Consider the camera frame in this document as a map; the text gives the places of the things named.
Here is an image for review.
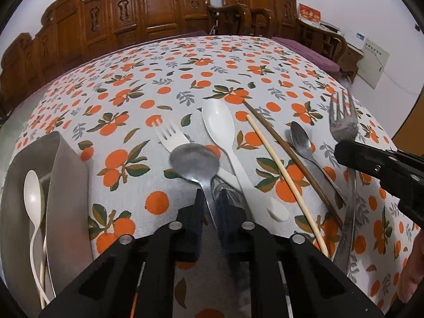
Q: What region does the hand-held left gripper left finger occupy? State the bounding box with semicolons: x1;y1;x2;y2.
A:
38;189;208;318

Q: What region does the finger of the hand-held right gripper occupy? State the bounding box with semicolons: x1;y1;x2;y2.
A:
334;140;424;202
397;199;424;230

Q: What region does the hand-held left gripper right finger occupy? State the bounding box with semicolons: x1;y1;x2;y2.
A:
217;189;385;318

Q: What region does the metal fork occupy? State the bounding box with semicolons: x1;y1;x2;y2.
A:
329;89;360;276

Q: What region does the large metal spoon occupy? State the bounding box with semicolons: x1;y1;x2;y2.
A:
170;144;221;234

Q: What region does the dark brown chopstick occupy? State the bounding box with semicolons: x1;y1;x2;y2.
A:
243;99;344;230

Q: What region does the stainless steel tray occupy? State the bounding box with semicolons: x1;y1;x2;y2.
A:
0;131;95;309

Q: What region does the person's right hand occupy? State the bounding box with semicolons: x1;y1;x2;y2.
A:
397;235;424;305

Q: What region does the small metal spoon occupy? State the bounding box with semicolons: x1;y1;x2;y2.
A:
290;121;348;204

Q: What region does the white plastic fork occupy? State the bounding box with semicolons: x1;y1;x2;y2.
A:
152;118;241;188

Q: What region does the large white plastic spoon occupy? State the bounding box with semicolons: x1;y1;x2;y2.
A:
201;99;289;222

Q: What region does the wooden armchair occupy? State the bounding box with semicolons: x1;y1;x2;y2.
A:
297;19;360;84

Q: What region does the purple cushion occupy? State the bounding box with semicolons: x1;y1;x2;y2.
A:
272;36;341;72

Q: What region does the orange print tablecloth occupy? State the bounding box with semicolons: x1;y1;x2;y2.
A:
15;35;424;318

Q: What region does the red sign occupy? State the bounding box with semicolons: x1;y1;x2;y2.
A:
298;3;322;24

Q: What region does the small white plastic spoon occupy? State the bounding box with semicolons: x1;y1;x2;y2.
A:
23;170;56;308

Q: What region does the wooden chair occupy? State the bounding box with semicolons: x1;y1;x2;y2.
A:
249;7;276;38
208;3;253;36

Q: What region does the wall cable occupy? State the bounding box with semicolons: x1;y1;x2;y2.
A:
387;72;422;96

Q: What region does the white wall box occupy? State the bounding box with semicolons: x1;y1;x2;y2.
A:
359;38;390;89

